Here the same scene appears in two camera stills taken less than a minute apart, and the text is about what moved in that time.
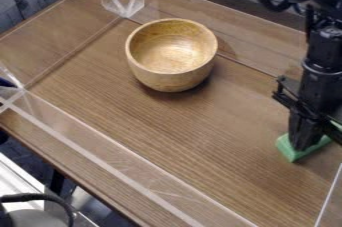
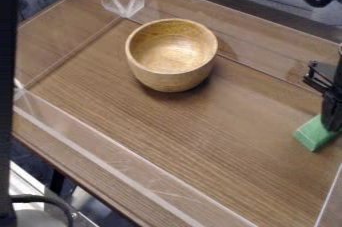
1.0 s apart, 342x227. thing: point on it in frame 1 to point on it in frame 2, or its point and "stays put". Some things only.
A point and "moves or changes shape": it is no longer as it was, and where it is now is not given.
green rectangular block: [292, 153] moves or changes shape
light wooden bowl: [169, 54] stays put
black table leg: [56, 182] stays put
